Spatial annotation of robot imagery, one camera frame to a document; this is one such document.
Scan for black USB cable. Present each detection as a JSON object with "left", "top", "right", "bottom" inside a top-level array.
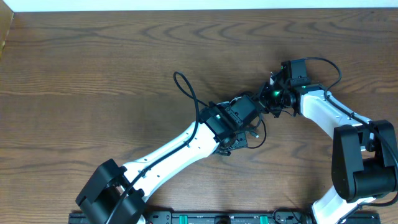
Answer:
[{"left": 229, "top": 91, "right": 267, "bottom": 149}]

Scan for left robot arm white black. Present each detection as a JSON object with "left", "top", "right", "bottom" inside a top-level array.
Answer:
[{"left": 75, "top": 106, "right": 260, "bottom": 223}]

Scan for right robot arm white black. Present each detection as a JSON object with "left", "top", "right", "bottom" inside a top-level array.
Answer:
[{"left": 254, "top": 82, "right": 397, "bottom": 223}]

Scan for cardboard box side panel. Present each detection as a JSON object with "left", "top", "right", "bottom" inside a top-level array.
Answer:
[{"left": 0, "top": 0, "right": 14, "bottom": 56}]

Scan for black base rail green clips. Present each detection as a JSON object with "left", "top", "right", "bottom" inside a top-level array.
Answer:
[{"left": 67, "top": 210, "right": 381, "bottom": 224}]

